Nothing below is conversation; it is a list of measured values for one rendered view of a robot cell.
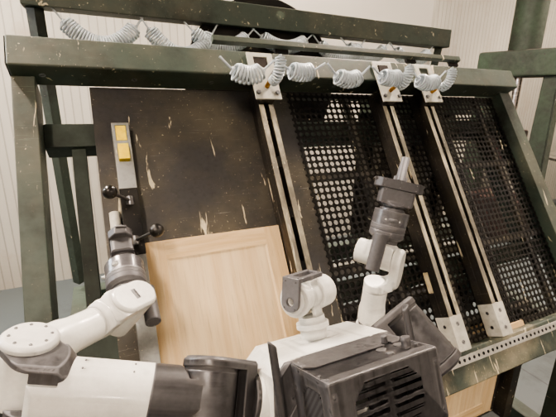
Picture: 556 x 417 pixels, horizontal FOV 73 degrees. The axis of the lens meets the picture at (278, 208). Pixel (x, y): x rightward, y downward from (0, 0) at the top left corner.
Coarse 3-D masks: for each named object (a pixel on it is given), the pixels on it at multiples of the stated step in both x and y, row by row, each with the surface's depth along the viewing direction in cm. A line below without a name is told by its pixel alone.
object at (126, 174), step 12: (132, 156) 115; (120, 168) 112; (132, 168) 113; (120, 180) 111; (132, 180) 112; (144, 264) 107; (144, 324) 102; (144, 336) 101; (156, 336) 102; (144, 348) 100; (156, 348) 101; (144, 360) 99; (156, 360) 100
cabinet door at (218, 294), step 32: (160, 256) 111; (192, 256) 114; (224, 256) 118; (256, 256) 122; (160, 288) 108; (192, 288) 112; (224, 288) 115; (256, 288) 119; (192, 320) 109; (224, 320) 112; (256, 320) 116; (288, 320) 119; (160, 352) 103; (192, 352) 106; (224, 352) 110
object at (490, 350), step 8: (536, 328) 153; (544, 328) 155; (552, 328) 157; (520, 336) 149; (528, 336) 150; (536, 336) 152; (496, 344) 143; (504, 344) 144; (512, 344) 146; (472, 352) 138; (480, 352) 139; (488, 352) 140; (464, 360) 135; (472, 360) 137; (456, 368) 133
